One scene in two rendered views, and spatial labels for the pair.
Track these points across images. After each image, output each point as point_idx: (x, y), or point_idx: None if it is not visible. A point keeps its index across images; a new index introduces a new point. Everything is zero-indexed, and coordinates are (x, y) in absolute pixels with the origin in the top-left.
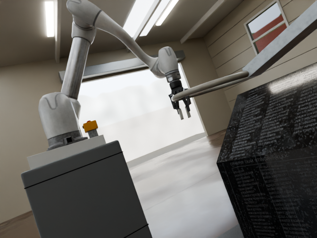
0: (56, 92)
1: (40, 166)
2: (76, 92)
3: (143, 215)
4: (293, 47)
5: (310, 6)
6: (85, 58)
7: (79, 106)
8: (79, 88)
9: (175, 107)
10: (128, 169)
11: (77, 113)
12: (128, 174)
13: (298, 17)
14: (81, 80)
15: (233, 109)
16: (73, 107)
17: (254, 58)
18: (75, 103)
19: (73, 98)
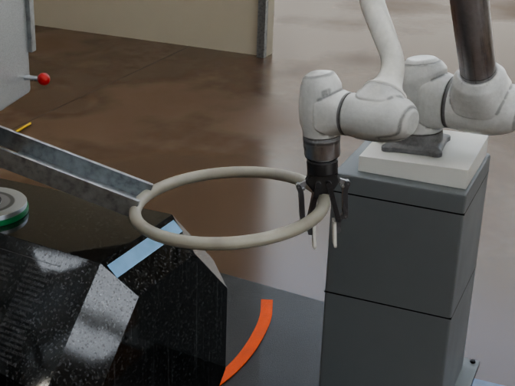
0: (405, 60)
1: (365, 140)
2: (460, 67)
3: (326, 277)
4: (67, 192)
5: (34, 139)
6: (454, 5)
7: (460, 96)
8: (462, 61)
9: (342, 213)
10: (330, 216)
11: (454, 106)
12: (329, 220)
13: (51, 145)
14: (463, 47)
15: (182, 225)
16: (451, 93)
17: (126, 174)
18: (453, 87)
19: (460, 76)
